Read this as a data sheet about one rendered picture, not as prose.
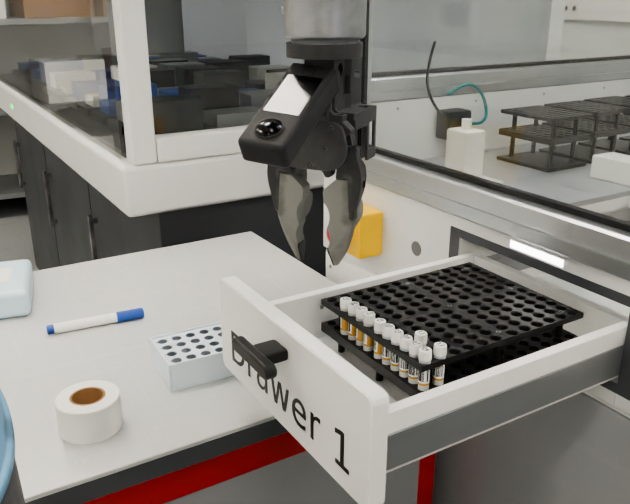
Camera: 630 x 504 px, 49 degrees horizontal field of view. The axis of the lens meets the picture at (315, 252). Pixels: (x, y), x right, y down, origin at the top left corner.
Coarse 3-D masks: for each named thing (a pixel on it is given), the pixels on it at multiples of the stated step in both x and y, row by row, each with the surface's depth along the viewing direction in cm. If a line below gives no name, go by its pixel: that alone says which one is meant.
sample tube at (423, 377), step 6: (420, 348) 65; (426, 348) 65; (420, 354) 64; (426, 354) 64; (420, 360) 65; (426, 360) 64; (420, 372) 65; (426, 372) 65; (420, 378) 65; (426, 378) 65; (420, 384) 65; (426, 384) 65; (426, 390) 66
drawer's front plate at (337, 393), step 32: (224, 288) 76; (224, 320) 78; (256, 320) 70; (288, 320) 67; (224, 352) 80; (288, 352) 65; (320, 352) 61; (256, 384) 73; (288, 384) 66; (320, 384) 60; (352, 384) 56; (288, 416) 68; (320, 416) 62; (352, 416) 57; (384, 416) 55; (320, 448) 63; (352, 448) 58; (384, 448) 56; (352, 480) 59; (384, 480) 57
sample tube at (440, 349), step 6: (438, 342) 66; (438, 348) 65; (444, 348) 65; (438, 354) 65; (444, 354) 65; (444, 366) 66; (438, 372) 66; (432, 378) 67; (438, 378) 66; (438, 384) 66
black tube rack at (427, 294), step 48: (384, 288) 82; (432, 288) 81; (480, 288) 82; (528, 288) 81; (336, 336) 77; (432, 336) 70; (480, 336) 70; (528, 336) 76; (576, 336) 76; (432, 384) 66
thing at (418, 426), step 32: (480, 256) 92; (352, 288) 83; (544, 288) 83; (320, 320) 82; (576, 320) 80; (608, 320) 76; (544, 352) 68; (576, 352) 69; (608, 352) 72; (384, 384) 73; (448, 384) 62; (480, 384) 63; (512, 384) 66; (544, 384) 68; (576, 384) 71; (416, 416) 60; (448, 416) 62; (480, 416) 64; (512, 416) 67; (416, 448) 61
